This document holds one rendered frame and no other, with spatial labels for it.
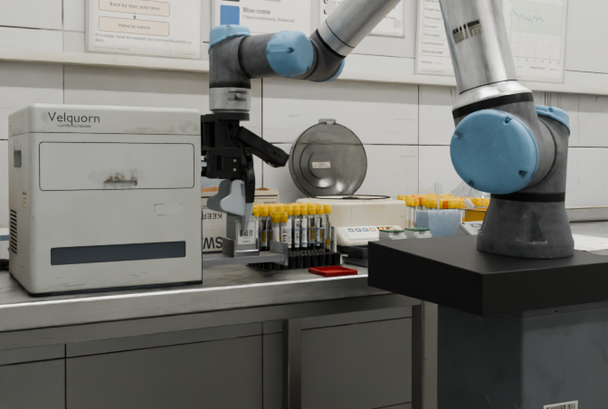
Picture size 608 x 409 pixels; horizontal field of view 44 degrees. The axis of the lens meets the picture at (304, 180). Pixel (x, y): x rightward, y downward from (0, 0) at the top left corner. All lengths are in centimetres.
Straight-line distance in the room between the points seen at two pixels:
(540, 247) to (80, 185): 72
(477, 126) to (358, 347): 130
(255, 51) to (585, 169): 172
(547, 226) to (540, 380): 23
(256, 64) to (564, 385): 71
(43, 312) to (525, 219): 74
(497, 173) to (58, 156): 66
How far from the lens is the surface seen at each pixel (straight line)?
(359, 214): 178
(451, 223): 172
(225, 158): 133
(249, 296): 131
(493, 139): 107
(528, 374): 118
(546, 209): 122
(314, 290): 137
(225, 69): 134
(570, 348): 123
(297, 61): 127
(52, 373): 195
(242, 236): 136
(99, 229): 126
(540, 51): 266
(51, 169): 124
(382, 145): 224
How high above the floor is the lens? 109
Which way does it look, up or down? 1 degrees down
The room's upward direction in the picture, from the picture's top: straight up
